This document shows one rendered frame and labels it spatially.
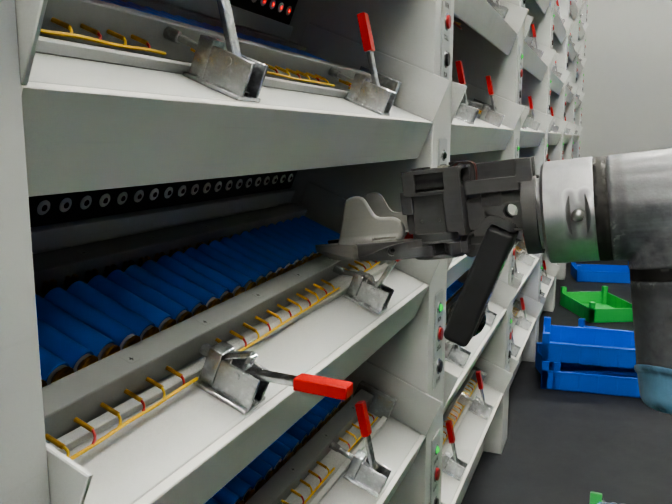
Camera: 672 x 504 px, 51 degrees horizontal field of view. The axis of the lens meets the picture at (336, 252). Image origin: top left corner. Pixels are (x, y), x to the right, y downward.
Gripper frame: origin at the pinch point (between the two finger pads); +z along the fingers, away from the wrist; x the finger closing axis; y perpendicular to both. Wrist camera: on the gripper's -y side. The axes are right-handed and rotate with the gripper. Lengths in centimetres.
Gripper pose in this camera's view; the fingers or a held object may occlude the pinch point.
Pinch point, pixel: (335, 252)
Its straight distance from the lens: 69.7
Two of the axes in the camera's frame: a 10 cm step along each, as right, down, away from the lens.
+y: -1.2, -9.9, -1.1
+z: -9.2, 0.7, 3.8
